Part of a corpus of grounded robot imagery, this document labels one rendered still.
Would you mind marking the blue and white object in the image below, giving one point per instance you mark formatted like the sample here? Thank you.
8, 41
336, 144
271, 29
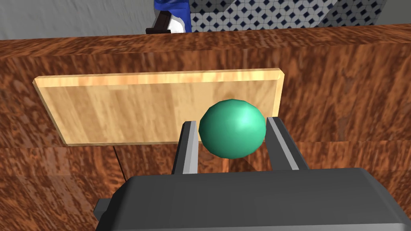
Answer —
171, 16

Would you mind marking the light wooden drawer front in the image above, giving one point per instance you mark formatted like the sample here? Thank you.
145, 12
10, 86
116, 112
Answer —
128, 112

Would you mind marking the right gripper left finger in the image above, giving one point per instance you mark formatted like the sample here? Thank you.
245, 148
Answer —
188, 150

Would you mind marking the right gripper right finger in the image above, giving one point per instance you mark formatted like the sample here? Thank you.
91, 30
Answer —
284, 146

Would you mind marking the green ball knob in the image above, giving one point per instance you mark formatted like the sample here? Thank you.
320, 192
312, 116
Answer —
232, 128

